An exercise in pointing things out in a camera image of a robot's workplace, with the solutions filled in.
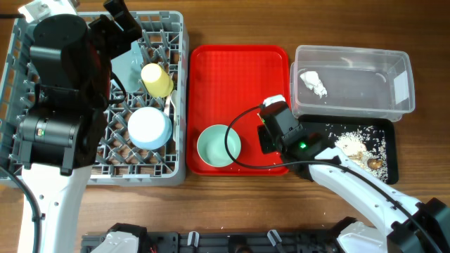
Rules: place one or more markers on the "yellow plastic cup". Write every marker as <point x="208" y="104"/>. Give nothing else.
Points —
<point x="156" y="81"/>

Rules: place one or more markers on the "black plastic tray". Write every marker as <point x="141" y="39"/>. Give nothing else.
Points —
<point x="317" y="123"/>

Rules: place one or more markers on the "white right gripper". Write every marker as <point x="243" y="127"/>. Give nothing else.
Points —
<point x="266" y="143"/>

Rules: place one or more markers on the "white plastic spoon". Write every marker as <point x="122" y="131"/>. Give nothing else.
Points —
<point x="175" y="120"/>

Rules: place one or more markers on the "white napkin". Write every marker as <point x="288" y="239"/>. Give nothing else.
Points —
<point x="313" y="83"/>

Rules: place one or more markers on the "green bowl with rice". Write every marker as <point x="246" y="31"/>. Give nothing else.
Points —
<point x="211" y="148"/>

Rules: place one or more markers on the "light blue plate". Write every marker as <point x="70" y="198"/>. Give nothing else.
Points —
<point x="127" y="68"/>

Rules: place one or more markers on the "light blue bowl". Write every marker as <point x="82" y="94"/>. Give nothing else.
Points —
<point x="149" y="128"/>

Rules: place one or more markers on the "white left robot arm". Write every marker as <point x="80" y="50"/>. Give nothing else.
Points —
<point x="60" y="133"/>

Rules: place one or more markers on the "spilled rice food waste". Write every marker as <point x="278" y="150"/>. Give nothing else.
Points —
<point x="363" y="144"/>

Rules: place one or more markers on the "red plastic tray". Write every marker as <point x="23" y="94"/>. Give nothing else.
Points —
<point x="224" y="81"/>

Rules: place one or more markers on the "grey dishwasher rack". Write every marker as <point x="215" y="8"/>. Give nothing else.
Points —
<point x="165" y="41"/>

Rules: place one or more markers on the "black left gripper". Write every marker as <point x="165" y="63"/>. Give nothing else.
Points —
<point x="103" y="29"/>

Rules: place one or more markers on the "white plastic fork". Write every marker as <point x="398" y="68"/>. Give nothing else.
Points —
<point x="168" y="103"/>

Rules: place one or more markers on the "clear plastic bin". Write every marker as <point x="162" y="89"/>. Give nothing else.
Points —
<point x="361" y="82"/>

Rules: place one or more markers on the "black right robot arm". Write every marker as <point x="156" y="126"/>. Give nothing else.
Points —
<point x="400" y="223"/>

